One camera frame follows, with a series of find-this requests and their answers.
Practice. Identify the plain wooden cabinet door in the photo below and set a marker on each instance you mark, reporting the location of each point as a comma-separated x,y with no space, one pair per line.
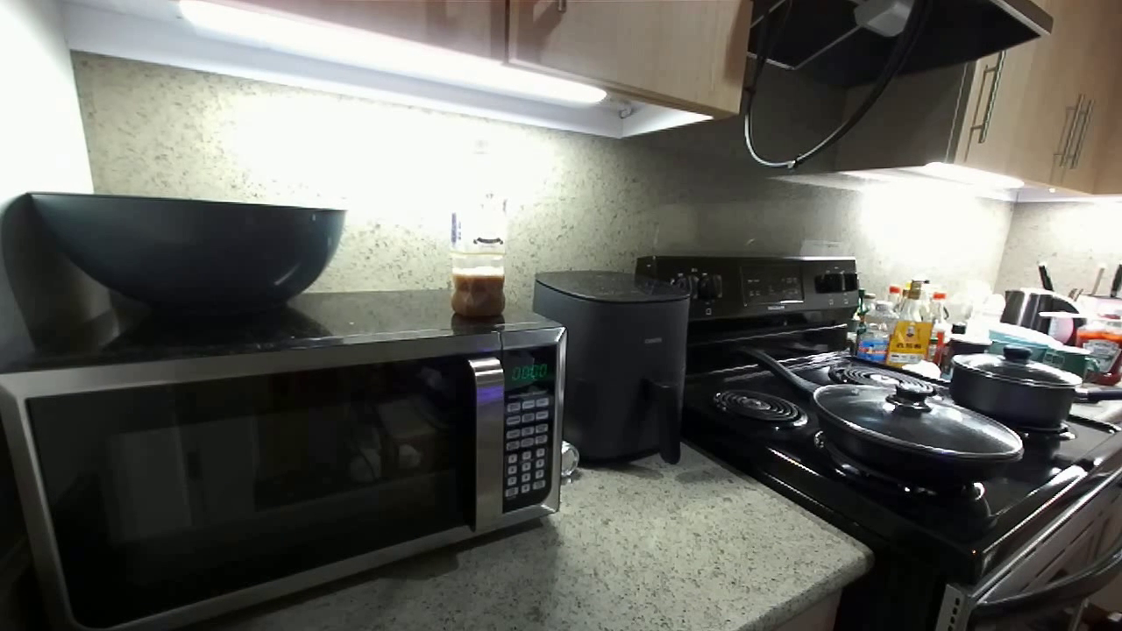
407,19

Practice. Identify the short under-cabinet light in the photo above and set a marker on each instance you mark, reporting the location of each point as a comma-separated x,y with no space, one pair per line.
935,178

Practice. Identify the black air fryer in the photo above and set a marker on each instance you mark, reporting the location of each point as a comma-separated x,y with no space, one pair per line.
607,372

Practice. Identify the glass jar with brown contents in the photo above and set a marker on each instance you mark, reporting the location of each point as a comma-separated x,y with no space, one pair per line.
479,299

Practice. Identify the small white shaker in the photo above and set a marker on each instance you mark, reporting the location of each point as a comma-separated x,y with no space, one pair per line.
569,461

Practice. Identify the black frying pan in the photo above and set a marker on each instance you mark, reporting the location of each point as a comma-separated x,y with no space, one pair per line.
780,372

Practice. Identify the blue label bottle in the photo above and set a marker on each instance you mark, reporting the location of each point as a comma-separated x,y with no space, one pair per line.
874,338

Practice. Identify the yellow oil bottle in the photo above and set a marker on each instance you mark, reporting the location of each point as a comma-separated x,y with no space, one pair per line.
912,334

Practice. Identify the stainless steel microwave oven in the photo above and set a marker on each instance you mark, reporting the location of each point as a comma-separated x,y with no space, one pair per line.
231,469

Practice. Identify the red cap bottle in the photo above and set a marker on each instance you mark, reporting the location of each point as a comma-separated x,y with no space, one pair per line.
942,334

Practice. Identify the large dark blue bowl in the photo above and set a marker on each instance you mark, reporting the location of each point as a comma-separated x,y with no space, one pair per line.
187,251

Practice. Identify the black electric stove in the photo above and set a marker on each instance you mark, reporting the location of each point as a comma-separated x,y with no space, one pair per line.
887,512

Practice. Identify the black pan with lid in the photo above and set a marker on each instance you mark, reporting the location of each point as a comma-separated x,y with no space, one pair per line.
935,441

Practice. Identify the small white box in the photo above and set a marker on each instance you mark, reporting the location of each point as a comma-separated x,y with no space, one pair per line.
887,17

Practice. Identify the black pot lid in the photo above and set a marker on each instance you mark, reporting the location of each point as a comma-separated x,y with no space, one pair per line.
1009,372

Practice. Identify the small black pot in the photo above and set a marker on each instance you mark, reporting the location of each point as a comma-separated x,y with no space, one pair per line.
1009,404

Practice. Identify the silver toaster appliance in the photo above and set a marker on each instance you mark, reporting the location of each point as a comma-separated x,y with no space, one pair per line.
1035,307

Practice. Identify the teal container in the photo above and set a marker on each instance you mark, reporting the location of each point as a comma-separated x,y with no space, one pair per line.
1035,350

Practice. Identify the orange red package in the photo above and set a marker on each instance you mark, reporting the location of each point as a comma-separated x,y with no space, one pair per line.
1102,353

